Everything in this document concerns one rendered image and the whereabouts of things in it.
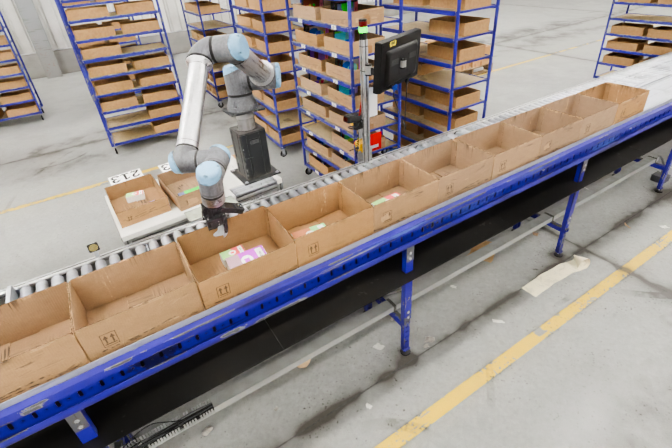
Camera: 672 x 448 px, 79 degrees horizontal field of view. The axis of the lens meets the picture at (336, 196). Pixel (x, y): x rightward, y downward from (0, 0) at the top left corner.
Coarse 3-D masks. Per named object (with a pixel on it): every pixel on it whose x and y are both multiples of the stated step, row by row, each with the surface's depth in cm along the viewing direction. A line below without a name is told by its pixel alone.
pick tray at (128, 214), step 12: (132, 180) 262; (144, 180) 266; (108, 192) 256; (120, 192) 260; (144, 192) 264; (156, 192) 263; (120, 204) 253; (132, 204) 252; (144, 204) 234; (156, 204) 238; (168, 204) 242; (120, 216) 229; (132, 216) 232; (144, 216) 237
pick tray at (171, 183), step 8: (160, 176) 266; (168, 176) 269; (176, 176) 273; (184, 176) 276; (192, 176) 279; (160, 184) 264; (168, 184) 271; (176, 184) 271; (184, 184) 270; (192, 184) 269; (168, 192) 252; (176, 192) 262; (192, 192) 243; (176, 200) 242; (184, 200) 242; (192, 200) 245; (200, 200) 248; (184, 208) 244
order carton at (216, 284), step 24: (240, 216) 177; (264, 216) 184; (192, 240) 170; (216, 240) 176; (240, 240) 184; (264, 240) 187; (288, 240) 168; (192, 264) 175; (216, 264) 175; (264, 264) 158; (288, 264) 166; (216, 288) 151; (240, 288) 158
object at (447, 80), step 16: (416, 16) 408; (496, 16) 335; (432, 32) 354; (432, 64) 351; (448, 64) 336; (416, 80) 374; (432, 80) 370; (448, 80) 367; (464, 80) 364; (480, 80) 361; (416, 96) 397; (448, 112) 354; (384, 128) 440; (432, 128) 377; (448, 128) 359
